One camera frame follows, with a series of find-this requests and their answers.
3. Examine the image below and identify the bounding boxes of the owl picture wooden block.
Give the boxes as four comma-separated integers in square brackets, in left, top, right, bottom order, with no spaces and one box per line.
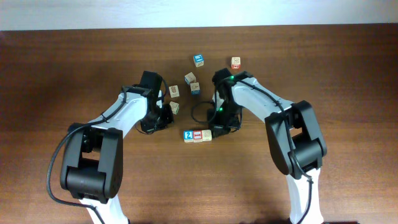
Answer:
[169,85,180,98]

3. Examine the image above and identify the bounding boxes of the blue side tilted block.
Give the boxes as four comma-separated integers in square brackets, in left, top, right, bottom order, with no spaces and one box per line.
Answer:
[184,72,197,85]

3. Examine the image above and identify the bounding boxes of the hand picture blue block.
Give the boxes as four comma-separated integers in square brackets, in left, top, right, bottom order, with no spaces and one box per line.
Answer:
[190,82,200,95]

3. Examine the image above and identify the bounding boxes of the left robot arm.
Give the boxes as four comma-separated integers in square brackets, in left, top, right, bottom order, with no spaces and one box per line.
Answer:
[60,71,174,223]

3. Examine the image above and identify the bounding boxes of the red side wooden block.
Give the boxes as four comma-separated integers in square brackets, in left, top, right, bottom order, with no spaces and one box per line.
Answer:
[231,57,241,69]

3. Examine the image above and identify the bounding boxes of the plain picture wooden block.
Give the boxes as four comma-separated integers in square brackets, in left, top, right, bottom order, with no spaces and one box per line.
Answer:
[201,129,212,141]

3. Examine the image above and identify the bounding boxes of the green edged wooden block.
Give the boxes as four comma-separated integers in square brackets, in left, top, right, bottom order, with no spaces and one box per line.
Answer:
[169,101,180,114]

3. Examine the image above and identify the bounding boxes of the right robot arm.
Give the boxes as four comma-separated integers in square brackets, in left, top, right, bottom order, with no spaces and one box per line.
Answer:
[207,68,327,223]

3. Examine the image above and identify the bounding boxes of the red top wooden block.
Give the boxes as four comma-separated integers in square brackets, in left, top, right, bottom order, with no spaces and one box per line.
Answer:
[193,130,203,142]

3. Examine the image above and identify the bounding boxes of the blue top wooden block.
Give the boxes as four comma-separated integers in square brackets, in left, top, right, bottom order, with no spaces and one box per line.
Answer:
[193,54,204,67]

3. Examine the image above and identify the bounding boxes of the blue number two block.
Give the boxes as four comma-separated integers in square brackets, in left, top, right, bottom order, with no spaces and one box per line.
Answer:
[183,130,193,142]

